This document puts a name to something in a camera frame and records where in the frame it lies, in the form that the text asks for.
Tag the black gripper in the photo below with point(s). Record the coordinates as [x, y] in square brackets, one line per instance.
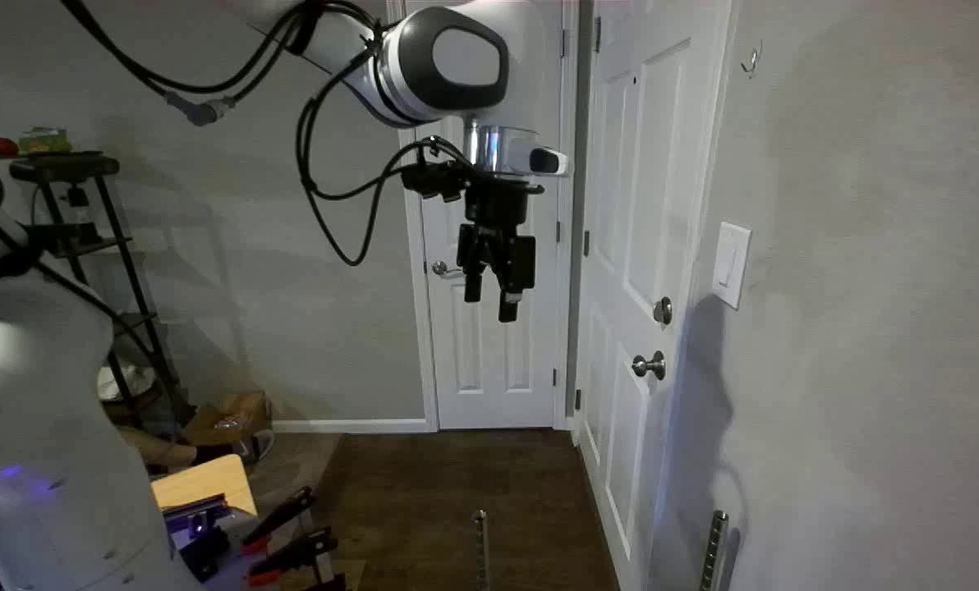
[491, 242]

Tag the white wall light switch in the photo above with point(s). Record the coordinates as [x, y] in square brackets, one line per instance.
[732, 265]

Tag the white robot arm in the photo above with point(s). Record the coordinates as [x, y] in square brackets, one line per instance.
[474, 60]

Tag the white far interior door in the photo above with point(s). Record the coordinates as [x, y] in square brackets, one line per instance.
[504, 376]

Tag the silver round door knob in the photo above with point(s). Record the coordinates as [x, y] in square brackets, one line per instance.
[648, 365]

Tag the silver deadbolt lock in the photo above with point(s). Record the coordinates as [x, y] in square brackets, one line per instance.
[665, 310]

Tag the brown cardboard box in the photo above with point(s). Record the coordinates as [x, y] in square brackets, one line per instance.
[232, 419]

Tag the white panel front door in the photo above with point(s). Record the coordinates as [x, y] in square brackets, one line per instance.
[652, 114]

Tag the yellow cardboard box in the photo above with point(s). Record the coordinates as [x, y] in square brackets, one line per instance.
[220, 477]

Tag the black tripod legs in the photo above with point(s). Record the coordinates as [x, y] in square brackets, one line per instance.
[281, 551]

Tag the black metal shelf stand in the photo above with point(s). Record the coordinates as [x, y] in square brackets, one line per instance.
[80, 223]

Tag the far door lever handle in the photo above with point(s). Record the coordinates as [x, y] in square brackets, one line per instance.
[445, 271]

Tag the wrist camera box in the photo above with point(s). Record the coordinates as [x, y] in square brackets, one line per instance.
[513, 153]

